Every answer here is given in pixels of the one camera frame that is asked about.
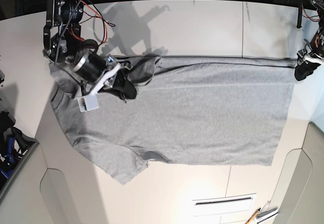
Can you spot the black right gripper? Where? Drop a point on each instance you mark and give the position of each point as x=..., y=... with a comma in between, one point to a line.
x=104, y=75

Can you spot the yellow pencil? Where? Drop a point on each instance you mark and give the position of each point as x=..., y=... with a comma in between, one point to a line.
x=253, y=216

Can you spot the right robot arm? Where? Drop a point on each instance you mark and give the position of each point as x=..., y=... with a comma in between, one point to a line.
x=65, y=47

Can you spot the white cable grommet plate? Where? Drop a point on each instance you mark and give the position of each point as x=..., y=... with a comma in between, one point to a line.
x=227, y=205

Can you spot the metal binder clip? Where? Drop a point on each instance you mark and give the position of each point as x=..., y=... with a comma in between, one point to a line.
x=266, y=214

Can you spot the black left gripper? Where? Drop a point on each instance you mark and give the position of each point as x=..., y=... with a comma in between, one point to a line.
x=310, y=57

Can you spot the blue black tool pile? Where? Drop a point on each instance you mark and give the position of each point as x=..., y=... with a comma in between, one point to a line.
x=13, y=147

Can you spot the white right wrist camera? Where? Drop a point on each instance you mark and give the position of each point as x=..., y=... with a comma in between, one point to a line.
x=88, y=103

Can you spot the grey T-shirt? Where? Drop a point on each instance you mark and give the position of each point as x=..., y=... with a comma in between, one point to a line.
x=188, y=110

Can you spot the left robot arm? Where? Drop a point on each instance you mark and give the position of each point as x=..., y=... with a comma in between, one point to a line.
x=318, y=4

